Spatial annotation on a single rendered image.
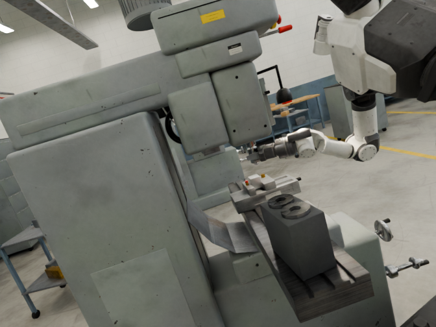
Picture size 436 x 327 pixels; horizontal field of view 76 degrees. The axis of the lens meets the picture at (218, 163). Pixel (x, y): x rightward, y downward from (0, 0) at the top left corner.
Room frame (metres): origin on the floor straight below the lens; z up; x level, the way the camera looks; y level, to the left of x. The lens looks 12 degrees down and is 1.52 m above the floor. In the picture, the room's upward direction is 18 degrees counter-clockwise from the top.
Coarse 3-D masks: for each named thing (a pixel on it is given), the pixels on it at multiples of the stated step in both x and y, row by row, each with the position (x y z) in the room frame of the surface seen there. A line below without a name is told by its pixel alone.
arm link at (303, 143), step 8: (288, 136) 1.15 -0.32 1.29; (296, 136) 1.13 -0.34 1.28; (304, 136) 1.12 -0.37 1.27; (288, 144) 1.15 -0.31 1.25; (296, 144) 1.15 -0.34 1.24; (304, 144) 1.12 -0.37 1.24; (312, 144) 1.12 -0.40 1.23; (288, 152) 1.16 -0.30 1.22; (304, 152) 1.12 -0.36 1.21; (312, 152) 1.12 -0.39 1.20
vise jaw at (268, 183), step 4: (260, 176) 1.48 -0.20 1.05; (268, 176) 1.44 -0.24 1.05; (264, 180) 1.40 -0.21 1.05; (268, 180) 1.38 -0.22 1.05; (272, 180) 1.36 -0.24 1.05; (264, 184) 1.35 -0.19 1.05; (268, 184) 1.35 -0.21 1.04; (272, 184) 1.35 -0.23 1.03; (264, 188) 1.37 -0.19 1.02; (268, 188) 1.35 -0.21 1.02; (272, 188) 1.35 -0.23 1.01
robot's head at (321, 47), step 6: (318, 24) 1.05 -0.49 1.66; (324, 30) 1.04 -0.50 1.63; (318, 36) 1.06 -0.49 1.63; (324, 36) 1.04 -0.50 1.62; (318, 42) 1.06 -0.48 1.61; (324, 42) 1.05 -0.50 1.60; (318, 48) 1.07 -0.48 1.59; (324, 48) 1.05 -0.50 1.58; (318, 54) 1.07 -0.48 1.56; (324, 54) 1.06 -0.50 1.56
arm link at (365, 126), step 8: (352, 112) 1.14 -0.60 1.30; (360, 112) 1.10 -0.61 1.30; (368, 112) 1.09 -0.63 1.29; (376, 112) 1.11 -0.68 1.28; (360, 120) 1.11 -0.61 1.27; (368, 120) 1.10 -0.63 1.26; (376, 120) 1.11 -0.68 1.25; (360, 128) 1.13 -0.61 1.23; (368, 128) 1.11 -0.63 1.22; (376, 128) 1.12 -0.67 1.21; (360, 136) 1.14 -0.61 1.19; (368, 136) 1.12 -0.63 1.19; (376, 136) 1.11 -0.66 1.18; (368, 144) 1.11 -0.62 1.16; (376, 144) 1.11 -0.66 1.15; (360, 152) 1.12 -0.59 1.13; (368, 152) 1.12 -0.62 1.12; (376, 152) 1.13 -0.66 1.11; (368, 160) 1.13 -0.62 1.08
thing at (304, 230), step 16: (272, 208) 0.86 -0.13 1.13; (288, 208) 0.80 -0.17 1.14; (304, 208) 0.77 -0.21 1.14; (272, 224) 0.85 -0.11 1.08; (288, 224) 0.73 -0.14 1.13; (304, 224) 0.73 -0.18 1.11; (320, 224) 0.74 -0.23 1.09; (272, 240) 0.90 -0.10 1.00; (288, 240) 0.75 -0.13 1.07; (304, 240) 0.73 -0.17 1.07; (320, 240) 0.74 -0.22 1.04; (288, 256) 0.79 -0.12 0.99; (304, 256) 0.73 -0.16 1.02; (320, 256) 0.73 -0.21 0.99; (304, 272) 0.72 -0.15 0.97; (320, 272) 0.73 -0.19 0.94
